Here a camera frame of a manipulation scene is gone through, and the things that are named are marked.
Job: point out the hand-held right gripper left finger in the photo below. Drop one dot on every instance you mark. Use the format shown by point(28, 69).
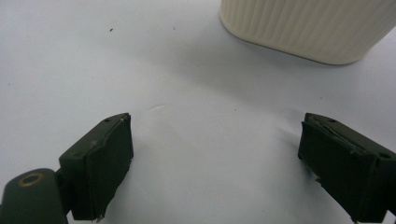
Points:
point(99, 161)

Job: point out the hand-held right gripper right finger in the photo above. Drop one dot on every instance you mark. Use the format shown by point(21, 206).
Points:
point(342, 165)

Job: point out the cream pump bottle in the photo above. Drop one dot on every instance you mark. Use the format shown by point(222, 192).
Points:
point(305, 28)

